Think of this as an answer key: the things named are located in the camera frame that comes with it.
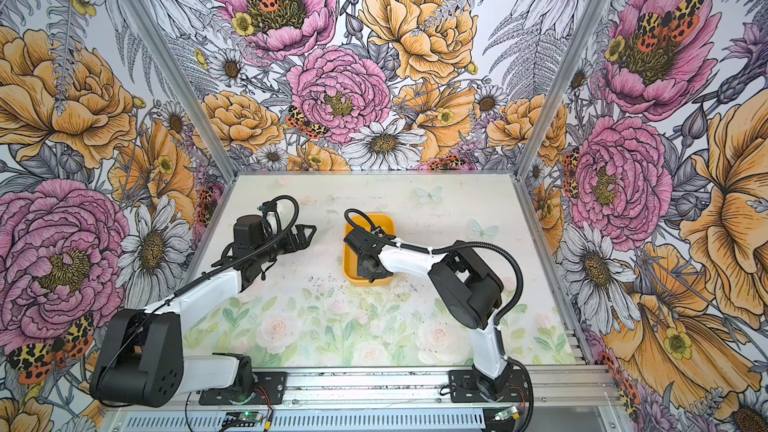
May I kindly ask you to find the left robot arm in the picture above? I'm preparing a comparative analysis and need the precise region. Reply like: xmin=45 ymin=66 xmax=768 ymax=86
xmin=89 ymin=215 xmax=317 ymax=408

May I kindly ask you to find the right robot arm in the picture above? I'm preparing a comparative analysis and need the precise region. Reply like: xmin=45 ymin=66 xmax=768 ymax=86
xmin=344 ymin=228 xmax=523 ymax=401

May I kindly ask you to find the yellow plastic bin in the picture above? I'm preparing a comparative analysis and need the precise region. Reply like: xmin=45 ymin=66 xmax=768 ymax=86
xmin=342 ymin=209 xmax=396 ymax=287

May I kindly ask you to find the left green circuit board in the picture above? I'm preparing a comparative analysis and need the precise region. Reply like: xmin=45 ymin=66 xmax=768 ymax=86
xmin=222 ymin=411 xmax=266 ymax=427

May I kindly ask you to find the green circuit board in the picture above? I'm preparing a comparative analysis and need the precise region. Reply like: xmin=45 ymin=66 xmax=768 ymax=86
xmin=494 ymin=406 xmax=520 ymax=421
xmin=222 ymin=411 xmax=266 ymax=427

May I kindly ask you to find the right green circuit board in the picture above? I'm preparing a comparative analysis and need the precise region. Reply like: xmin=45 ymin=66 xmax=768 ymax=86
xmin=494 ymin=406 xmax=520 ymax=421

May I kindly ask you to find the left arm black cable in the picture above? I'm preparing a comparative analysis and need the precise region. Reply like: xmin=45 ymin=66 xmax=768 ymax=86
xmin=95 ymin=194 xmax=301 ymax=409

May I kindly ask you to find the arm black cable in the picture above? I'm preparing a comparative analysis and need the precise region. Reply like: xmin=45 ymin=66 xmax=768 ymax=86
xmin=343 ymin=208 xmax=535 ymax=432
xmin=95 ymin=194 xmax=301 ymax=409

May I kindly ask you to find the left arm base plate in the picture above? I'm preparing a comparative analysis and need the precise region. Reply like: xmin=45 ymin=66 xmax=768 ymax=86
xmin=198 ymin=370 xmax=288 ymax=406

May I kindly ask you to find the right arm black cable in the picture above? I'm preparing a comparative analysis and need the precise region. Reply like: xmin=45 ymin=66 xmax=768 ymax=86
xmin=343 ymin=208 xmax=535 ymax=432

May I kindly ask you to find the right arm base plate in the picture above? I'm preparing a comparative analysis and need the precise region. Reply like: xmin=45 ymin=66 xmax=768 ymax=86
xmin=448 ymin=367 xmax=532 ymax=404

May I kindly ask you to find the white vented cable duct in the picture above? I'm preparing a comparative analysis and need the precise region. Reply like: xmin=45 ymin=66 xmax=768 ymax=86
xmin=114 ymin=408 xmax=486 ymax=431

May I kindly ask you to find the aluminium front rail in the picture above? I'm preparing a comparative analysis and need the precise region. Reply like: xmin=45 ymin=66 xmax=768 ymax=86
xmin=107 ymin=367 xmax=619 ymax=410

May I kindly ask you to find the left aluminium corner post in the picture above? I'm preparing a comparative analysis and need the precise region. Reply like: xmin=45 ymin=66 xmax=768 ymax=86
xmin=119 ymin=0 xmax=238 ymax=185

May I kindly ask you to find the aluminium corner post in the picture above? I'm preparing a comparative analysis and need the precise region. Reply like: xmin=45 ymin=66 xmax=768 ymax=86
xmin=515 ymin=0 xmax=611 ymax=181
xmin=119 ymin=0 xmax=238 ymax=185

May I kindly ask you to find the right aluminium corner post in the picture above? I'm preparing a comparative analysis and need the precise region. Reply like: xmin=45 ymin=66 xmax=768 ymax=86
xmin=515 ymin=0 xmax=611 ymax=181

